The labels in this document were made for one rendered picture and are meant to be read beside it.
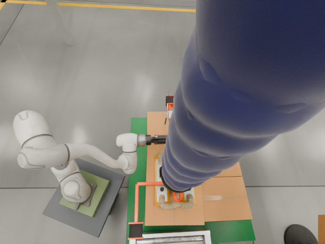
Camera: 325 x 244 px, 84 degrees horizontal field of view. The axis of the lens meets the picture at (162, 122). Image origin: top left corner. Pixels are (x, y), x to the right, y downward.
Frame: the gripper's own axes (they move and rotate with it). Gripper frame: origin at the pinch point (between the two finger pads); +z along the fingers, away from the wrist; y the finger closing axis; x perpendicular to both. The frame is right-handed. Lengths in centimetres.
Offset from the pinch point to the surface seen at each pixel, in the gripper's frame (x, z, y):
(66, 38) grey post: -241, -166, 103
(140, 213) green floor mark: 47, -30, 120
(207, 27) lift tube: 31, -10, -110
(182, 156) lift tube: 35, -8, -75
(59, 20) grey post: -241, -164, 69
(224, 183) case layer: 23, 58, 66
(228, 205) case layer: 43, 58, 66
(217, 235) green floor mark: 72, 60, 120
